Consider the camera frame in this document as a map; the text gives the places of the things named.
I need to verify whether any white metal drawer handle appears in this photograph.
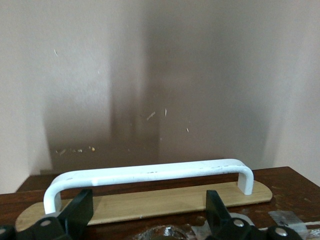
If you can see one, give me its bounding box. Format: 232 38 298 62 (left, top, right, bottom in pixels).
43 158 256 216

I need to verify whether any light wooden handle backplate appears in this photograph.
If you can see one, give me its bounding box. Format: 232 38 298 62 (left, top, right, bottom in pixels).
14 180 273 232

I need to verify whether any light wood drawer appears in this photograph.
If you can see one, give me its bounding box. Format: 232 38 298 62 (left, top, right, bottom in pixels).
0 166 320 240

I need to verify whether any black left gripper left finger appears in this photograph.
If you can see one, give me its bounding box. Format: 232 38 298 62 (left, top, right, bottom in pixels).
0 188 94 240

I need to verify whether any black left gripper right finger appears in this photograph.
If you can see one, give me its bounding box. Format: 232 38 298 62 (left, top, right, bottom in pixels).
205 189 304 240

